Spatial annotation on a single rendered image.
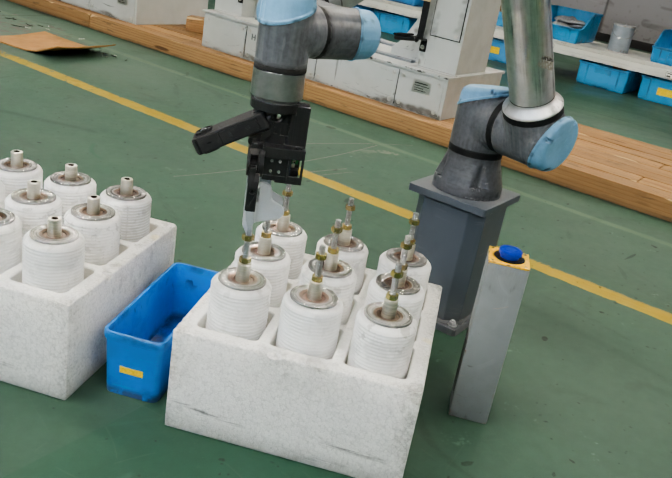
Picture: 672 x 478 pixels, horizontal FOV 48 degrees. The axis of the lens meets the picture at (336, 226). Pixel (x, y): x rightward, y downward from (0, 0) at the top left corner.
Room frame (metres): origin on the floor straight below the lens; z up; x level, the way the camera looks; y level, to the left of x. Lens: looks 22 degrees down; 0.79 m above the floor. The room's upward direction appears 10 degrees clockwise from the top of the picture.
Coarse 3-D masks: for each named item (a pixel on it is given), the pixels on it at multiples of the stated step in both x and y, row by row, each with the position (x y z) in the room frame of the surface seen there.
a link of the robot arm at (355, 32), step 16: (320, 0) 1.18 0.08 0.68; (336, 16) 1.10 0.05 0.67; (352, 16) 1.12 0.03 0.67; (368, 16) 1.15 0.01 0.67; (336, 32) 1.09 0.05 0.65; (352, 32) 1.11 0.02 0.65; (368, 32) 1.13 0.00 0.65; (336, 48) 1.10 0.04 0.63; (352, 48) 1.11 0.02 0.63; (368, 48) 1.14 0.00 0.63
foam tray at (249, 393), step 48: (288, 288) 1.23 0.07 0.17; (432, 288) 1.32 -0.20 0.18; (192, 336) 1.00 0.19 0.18; (432, 336) 1.13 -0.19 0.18; (192, 384) 1.00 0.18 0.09; (240, 384) 0.99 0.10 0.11; (288, 384) 0.98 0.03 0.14; (336, 384) 0.97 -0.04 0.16; (384, 384) 0.96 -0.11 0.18; (192, 432) 1.00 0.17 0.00; (240, 432) 0.99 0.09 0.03; (288, 432) 0.98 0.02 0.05; (336, 432) 0.97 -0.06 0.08; (384, 432) 0.96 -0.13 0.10
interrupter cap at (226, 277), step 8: (224, 272) 1.08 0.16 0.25; (232, 272) 1.09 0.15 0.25; (256, 272) 1.10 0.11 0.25; (224, 280) 1.05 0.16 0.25; (232, 280) 1.06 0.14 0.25; (256, 280) 1.07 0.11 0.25; (264, 280) 1.08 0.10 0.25; (232, 288) 1.04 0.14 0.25; (240, 288) 1.03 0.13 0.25; (248, 288) 1.04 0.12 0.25; (256, 288) 1.05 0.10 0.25
